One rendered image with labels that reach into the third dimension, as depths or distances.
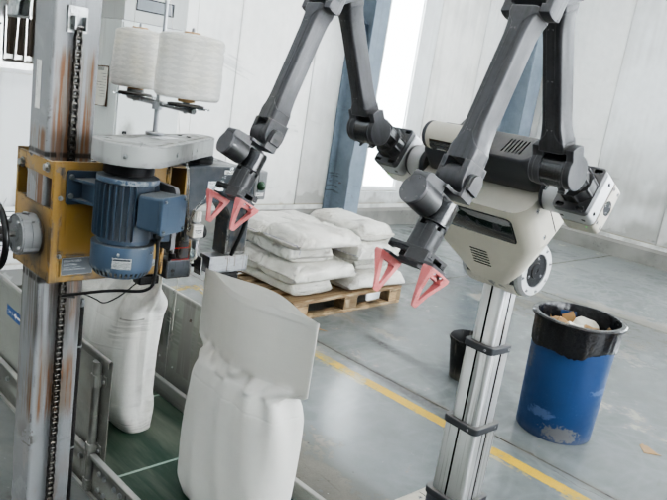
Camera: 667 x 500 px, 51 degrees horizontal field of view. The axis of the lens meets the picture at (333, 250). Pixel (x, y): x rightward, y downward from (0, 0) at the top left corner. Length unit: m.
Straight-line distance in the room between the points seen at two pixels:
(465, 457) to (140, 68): 1.46
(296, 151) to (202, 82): 5.94
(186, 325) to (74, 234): 0.99
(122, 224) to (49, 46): 0.47
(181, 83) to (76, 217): 0.44
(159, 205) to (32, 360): 0.62
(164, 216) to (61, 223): 0.31
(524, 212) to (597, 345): 2.03
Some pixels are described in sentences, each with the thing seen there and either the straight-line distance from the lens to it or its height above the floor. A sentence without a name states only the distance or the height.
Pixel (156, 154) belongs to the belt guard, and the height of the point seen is 1.40.
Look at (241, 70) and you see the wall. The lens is 7.09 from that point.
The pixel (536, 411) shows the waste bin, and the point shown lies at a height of 0.14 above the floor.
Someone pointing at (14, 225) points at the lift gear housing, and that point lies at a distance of 1.94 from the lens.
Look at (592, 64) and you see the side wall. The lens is 10.28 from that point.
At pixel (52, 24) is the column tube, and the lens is 1.87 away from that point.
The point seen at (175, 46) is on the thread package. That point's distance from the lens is 1.76.
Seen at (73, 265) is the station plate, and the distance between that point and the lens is 1.91.
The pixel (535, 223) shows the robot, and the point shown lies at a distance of 1.80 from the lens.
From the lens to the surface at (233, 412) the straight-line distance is 1.91.
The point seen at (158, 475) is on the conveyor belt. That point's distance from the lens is 2.31.
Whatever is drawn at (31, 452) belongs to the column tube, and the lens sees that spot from 2.17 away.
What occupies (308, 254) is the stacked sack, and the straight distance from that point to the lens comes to 4.90.
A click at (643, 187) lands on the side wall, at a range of 9.84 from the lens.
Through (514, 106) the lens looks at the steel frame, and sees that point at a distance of 10.47.
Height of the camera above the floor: 1.62
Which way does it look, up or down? 13 degrees down
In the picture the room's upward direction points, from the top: 9 degrees clockwise
